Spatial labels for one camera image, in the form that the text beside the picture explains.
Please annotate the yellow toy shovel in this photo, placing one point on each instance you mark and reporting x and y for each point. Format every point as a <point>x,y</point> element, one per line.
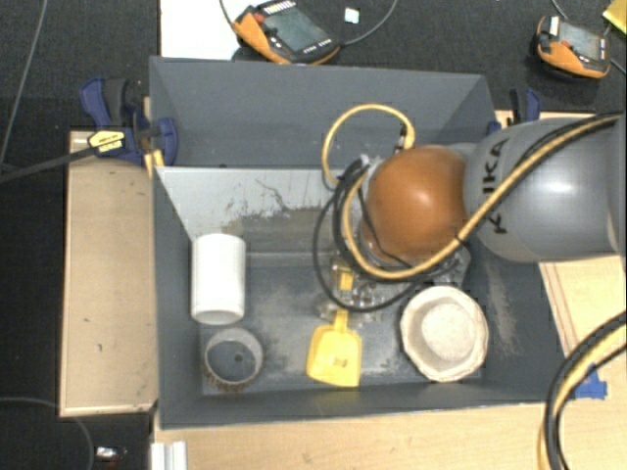
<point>335,355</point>

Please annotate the white plastic cylinder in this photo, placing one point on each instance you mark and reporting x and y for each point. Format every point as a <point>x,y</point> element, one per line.
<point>218,277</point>

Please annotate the grey metal bin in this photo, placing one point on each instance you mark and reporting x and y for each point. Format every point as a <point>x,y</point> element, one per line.
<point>274,115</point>

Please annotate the white bowl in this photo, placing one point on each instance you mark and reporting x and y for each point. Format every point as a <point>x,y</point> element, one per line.
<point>446,333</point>

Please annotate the pale wood board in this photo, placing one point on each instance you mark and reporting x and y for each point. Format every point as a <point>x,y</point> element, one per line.
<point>108,272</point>

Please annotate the short grey tube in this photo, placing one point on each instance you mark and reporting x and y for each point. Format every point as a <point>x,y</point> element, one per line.
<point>215,377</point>

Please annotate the clear glass object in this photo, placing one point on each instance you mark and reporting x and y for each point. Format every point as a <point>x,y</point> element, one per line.
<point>373,297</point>

